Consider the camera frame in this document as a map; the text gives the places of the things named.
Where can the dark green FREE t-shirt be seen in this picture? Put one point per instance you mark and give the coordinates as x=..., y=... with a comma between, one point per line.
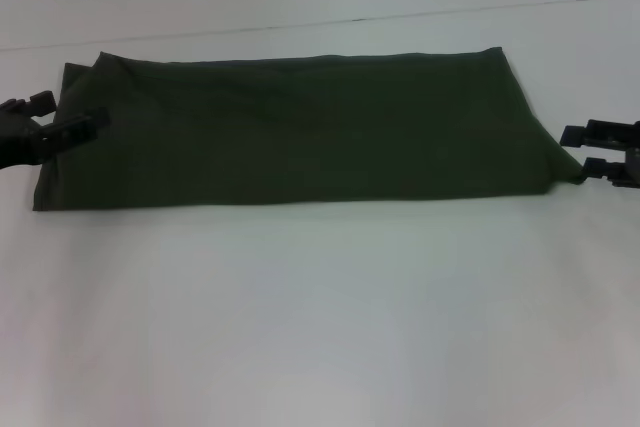
x=300, y=137

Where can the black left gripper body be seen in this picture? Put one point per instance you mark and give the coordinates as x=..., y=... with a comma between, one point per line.
x=22, y=139

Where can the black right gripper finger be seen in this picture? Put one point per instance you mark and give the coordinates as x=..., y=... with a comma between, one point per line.
x=602, y=171
x=597, y=134

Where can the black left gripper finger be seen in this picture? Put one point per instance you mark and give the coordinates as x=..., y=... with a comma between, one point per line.
x=75, y=129
x=37, y=103

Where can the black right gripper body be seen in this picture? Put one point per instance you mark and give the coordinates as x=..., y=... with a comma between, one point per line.
x=630, y=157

